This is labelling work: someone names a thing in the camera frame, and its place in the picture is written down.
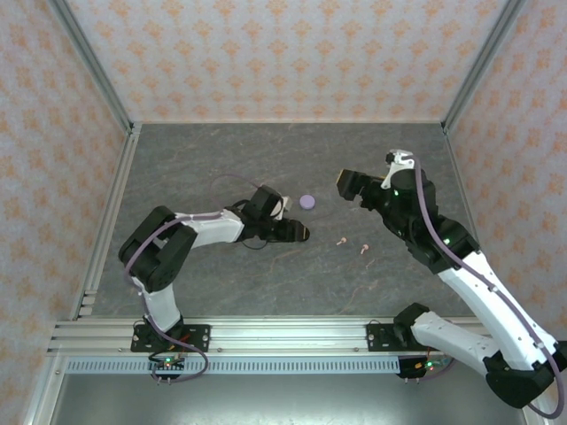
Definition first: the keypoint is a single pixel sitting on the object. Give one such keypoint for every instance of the round purple earbud case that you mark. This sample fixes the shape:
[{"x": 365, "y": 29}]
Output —
[{"x": 307, "y": 202}]

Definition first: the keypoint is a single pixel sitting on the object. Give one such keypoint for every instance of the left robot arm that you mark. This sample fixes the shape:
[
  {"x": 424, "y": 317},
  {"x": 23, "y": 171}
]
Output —
[{"x": 155, "y": 252}]

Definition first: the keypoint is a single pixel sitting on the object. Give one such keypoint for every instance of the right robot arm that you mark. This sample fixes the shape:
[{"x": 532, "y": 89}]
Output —
[{"x": 487, "y": 310}]

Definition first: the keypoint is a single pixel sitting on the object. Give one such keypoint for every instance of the grey sheet metal panel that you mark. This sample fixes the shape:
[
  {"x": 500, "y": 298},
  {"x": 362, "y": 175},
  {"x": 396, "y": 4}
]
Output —
[{"x": 288, "y": 403}]

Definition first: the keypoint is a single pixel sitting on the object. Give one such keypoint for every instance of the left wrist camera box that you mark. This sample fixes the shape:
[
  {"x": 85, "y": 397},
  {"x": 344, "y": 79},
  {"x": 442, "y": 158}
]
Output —
[{"x": 288, "y": 203}]

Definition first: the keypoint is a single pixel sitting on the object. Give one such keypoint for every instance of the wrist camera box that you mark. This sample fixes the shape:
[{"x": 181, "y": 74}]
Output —
[
  {"x": 398, "y": 158},
  {"x": 288, "y": 203}
]

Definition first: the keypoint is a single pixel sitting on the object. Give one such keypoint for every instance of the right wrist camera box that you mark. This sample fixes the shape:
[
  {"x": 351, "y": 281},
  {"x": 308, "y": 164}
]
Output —
[{"x": 398, "y": 158}]

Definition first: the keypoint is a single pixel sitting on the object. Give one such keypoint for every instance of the aluminium floor rail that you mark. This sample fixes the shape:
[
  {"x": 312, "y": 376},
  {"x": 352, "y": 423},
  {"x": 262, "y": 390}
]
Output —
[
  {"x": 126, "y": 155},
  {"x": 460, "y": 177}
]

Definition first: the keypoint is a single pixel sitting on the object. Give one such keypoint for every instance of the aluminium mounting rail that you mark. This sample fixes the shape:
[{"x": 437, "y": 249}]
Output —
[{"x": 288, "y": 336}]

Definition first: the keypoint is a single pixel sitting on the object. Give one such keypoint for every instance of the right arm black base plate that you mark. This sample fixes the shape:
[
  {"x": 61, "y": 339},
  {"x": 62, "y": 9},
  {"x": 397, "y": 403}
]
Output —
[{"x": 381, "y": 338}]

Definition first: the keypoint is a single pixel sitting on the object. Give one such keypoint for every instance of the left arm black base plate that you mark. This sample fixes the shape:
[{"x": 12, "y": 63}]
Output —
[{"x": 197, "y": 336}]

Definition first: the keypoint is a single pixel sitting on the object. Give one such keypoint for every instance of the aluminium frame post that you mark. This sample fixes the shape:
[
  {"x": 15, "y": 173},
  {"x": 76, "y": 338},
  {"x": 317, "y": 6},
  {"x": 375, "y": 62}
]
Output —
[
  {"x": 480, "y": 62},
  {"x": 93, "y": 62}
]

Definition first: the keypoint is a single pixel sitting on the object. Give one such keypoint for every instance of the aluminium frame beam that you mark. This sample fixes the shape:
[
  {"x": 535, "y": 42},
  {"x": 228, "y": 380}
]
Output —
[{"x": 44, "y": 389}]

